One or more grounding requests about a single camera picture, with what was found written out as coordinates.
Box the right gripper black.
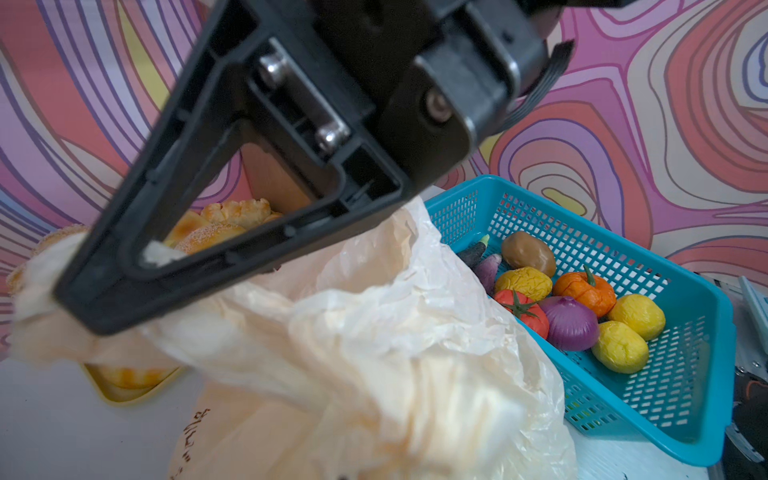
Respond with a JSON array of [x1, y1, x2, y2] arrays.
[[311, 0, 637, 193]]

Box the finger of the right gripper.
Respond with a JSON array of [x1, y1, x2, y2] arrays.
[[52, 0, 415, 336]]

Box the translucent beige plastic bag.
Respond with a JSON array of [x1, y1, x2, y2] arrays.
[[10, 199, 578, 479]]

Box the wooden shelf unit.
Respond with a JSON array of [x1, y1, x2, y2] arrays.
[[241, 143, 313, 214]]

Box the striped croissant bread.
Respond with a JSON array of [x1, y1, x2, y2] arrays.
[[200, 198, 282, 230]]

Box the oval bread bun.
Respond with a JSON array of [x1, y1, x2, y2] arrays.
[[174, 223, 246, 255]]

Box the dark toy eggplant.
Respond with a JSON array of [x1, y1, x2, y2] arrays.
[[457, 235, 490, 269]]

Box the brown toy potato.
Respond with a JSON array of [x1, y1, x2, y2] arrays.
[[501, 231, 557, 278]]

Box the purple toy eggplant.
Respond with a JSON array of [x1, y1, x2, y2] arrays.
[[473, 254, 502, 296]]

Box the red toy tomato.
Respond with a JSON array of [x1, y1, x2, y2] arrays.
[[494, 290, 550, 339]]

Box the orange toy pumpkin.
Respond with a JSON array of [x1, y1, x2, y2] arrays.
[[552, 264, 617, 318]]

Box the purple toy onion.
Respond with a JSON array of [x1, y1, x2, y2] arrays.
[[538, 296, 599, 352]]

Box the yellow toy lemon right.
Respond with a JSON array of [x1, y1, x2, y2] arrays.
[[607, 294, 666, 341]]

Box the yellow toy lemon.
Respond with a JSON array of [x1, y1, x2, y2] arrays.
[[591, 321, 649, 374], [607, 294, 666, 341]]

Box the sugared bread roll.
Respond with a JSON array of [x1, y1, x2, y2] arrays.
[[6, 224, 90, 297]]

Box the yellow bread tray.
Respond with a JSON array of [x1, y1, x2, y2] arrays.
[[80, 364, 184, 406]]

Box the teal plastic basket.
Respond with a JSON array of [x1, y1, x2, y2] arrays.
[[426, 175, 736, 467]]

